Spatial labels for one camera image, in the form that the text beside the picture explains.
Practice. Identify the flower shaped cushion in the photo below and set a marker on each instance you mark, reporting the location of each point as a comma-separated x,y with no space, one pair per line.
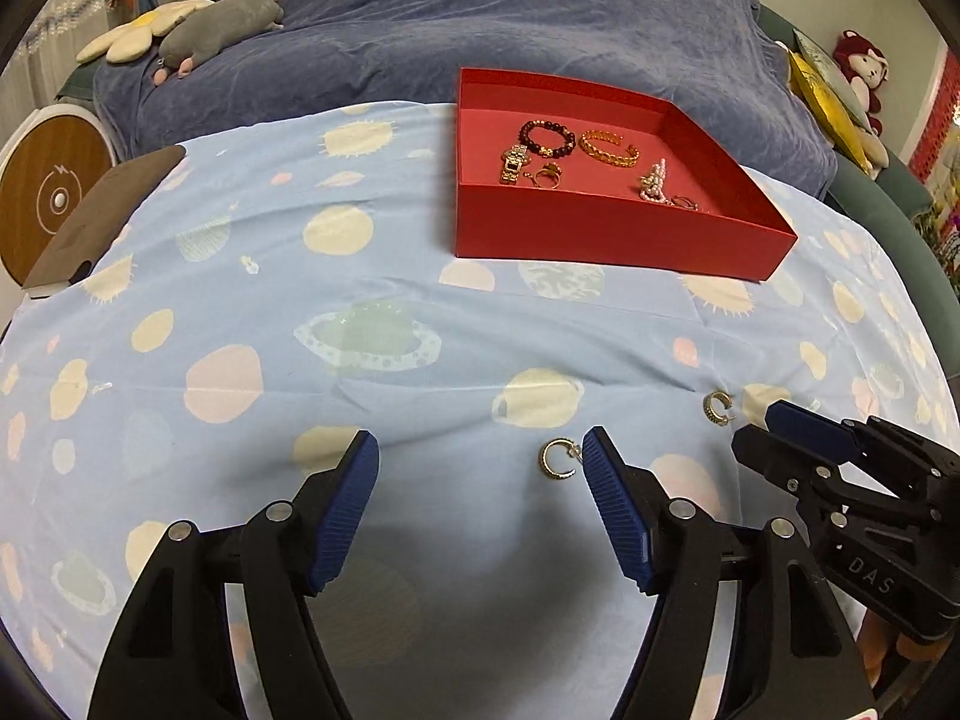
127,37

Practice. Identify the cream plush toy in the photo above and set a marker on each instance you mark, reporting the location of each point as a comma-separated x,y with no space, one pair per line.
875,151

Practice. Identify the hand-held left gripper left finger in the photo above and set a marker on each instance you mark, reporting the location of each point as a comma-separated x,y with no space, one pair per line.
341,517

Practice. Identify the gold watch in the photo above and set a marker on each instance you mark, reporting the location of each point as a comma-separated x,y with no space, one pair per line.
512,163

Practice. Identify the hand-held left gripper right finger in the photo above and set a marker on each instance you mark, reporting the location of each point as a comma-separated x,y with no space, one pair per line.
615,510

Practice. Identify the colourful flower bouquet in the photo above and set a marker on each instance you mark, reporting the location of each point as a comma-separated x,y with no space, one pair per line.
941,240

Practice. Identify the red wall hanging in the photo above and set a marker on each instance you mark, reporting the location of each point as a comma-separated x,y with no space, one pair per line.
941,120

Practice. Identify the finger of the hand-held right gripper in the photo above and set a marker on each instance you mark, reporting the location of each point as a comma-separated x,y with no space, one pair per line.
802,424
772,457

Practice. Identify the white sheer curtain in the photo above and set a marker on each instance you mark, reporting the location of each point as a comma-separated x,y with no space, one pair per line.
67,22

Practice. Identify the red monkey plush toy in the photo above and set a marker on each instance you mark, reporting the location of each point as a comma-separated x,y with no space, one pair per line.
855,64

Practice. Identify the blue-grey blanket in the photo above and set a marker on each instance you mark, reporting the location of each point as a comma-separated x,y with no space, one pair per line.
450,7

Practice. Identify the green sofa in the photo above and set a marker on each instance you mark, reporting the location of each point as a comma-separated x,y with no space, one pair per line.
877,217

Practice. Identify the blue planet print tablecloth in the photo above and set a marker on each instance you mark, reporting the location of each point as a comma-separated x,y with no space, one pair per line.
300,255

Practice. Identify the red cardboard box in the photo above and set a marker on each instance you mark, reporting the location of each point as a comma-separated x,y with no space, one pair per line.
600,236

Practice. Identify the grey plush toy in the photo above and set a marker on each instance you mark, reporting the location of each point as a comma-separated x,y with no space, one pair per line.
217,26

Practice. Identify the person's right hand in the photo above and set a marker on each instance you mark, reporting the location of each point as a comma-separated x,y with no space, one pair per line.
874,637

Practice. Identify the grey-green cushion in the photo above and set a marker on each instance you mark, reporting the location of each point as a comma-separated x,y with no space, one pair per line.
836,82

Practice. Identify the gold hoop earring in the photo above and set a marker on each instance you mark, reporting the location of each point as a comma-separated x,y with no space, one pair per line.
709,409
546,465

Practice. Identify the round white wood-faced device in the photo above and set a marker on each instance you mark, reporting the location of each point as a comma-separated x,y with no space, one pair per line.
52,195

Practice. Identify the gold cushion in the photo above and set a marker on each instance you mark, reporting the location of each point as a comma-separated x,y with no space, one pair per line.
817,97

